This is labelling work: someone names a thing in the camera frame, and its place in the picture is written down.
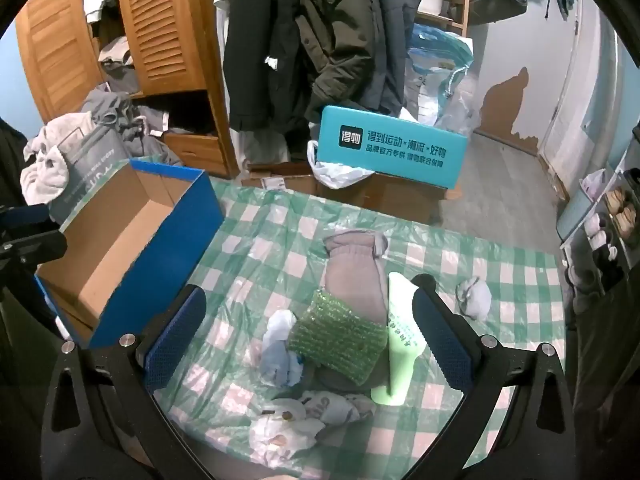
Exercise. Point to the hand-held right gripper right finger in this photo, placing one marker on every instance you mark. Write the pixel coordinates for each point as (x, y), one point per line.
(440, 335)

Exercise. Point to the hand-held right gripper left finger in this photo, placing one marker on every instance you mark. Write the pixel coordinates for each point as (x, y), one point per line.
(175, 335)

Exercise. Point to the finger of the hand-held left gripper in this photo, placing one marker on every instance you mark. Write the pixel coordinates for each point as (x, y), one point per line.
(35, 249)
(25, 216)

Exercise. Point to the light green foam pouch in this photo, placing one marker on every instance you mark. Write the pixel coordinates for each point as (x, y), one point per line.
(400, 340)

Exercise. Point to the white cloth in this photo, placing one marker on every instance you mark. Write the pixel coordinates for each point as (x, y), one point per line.
(474, 297)

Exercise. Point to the blue cardboard box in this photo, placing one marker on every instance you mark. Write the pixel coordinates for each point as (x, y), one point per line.
(125, 240)

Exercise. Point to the green bubble wrap pouch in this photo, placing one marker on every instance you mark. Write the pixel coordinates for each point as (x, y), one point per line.
(340, 335)

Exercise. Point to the grey fleece sock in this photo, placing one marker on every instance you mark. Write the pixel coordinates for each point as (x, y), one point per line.
(350, 280)

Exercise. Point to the light blue sock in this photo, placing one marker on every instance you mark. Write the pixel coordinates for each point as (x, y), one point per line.
(280, 355)

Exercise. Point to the black sock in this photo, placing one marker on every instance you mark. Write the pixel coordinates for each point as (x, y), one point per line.
(340, 382)

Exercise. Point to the white towel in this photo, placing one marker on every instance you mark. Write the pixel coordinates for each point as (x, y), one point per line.
(45, 170)

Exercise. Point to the black jacket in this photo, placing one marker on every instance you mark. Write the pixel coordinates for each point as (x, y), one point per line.
(12, 160)

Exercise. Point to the green checkered tablecloth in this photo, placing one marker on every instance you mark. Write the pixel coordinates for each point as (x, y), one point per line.
(500, 360)

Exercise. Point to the grey hoodie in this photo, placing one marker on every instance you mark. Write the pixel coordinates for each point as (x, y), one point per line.
(110, 105)

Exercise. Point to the brown cardboard box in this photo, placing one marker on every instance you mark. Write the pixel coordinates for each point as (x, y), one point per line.
(400, 200)

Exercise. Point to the light blue bin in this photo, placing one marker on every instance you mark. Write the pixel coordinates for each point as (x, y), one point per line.
(575, 215)

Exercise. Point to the grey clothes pile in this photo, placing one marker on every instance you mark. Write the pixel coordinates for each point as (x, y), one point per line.
(117, 60)

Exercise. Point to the flat cardboard box with label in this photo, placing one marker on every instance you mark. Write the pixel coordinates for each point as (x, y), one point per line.
(280, 177)

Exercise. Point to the white plastic shopping bag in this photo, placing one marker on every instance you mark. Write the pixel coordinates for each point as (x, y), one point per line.
(335, 172)

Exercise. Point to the teal shoebox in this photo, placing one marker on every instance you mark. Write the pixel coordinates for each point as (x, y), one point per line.
(390, 145)

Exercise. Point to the small white plastic bag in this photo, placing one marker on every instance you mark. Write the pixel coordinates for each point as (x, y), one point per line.
(595, 182)

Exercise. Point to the tan shoe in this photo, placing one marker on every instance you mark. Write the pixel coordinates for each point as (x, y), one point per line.
(626, 221)
(616, 199)

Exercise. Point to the wooden louvered wardrobe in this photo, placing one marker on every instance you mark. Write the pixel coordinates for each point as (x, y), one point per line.
(165, 25)

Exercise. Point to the shoe rack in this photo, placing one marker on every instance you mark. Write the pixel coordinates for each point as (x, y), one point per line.
(625, 175)

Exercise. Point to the blue clear plastic bag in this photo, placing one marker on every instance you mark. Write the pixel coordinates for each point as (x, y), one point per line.
(435, 75)

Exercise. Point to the black hanging coat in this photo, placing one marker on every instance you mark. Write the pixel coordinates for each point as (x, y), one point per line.
(260, 60)

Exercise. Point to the white door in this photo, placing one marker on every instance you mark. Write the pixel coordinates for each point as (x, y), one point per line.
(575, 85)

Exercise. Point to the navy hanging coat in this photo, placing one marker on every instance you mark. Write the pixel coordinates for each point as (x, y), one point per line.
(395, 25)

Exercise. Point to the olive hanging jacket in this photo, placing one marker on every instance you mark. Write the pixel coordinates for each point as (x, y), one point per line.
(340, 20)

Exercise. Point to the white bowl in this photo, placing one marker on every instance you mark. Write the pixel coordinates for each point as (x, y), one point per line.
(430, 0)

